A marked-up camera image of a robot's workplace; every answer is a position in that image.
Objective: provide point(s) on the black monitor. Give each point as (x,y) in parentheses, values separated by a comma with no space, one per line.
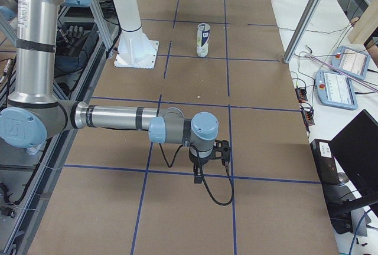
(355,149)

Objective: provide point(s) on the aluminium frame post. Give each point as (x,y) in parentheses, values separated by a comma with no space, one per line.
(300,29)

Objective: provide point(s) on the orange black connector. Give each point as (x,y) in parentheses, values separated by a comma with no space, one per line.
(301,93)
(307,114)

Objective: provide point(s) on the far orange black connector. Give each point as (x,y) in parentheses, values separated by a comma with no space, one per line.
(301,93)

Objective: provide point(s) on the near orange black connector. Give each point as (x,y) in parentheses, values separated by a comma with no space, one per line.
(307,114)

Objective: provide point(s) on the near teach pendant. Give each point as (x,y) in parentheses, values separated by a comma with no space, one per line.
(335,90)

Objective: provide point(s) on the wooden board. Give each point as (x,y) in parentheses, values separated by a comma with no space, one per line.
(365,26)

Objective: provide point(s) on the black computer box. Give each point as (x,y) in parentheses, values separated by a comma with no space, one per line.
(324,162)

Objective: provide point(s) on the clear tennis ball can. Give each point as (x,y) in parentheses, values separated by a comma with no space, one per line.
(203,35)

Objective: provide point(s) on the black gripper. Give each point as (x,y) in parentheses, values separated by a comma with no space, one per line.
(197,160)

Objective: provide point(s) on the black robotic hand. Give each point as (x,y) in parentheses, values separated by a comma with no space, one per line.
(75,41)

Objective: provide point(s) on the white pedestal column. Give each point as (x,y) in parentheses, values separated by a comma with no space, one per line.
(135,50)

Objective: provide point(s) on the far teach pendant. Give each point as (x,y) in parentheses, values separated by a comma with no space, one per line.
(351,61)

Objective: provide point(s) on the teach pendant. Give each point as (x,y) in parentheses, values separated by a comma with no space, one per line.
(351,61)
(335,90)

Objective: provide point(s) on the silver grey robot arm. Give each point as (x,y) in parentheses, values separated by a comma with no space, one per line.
(34,115)

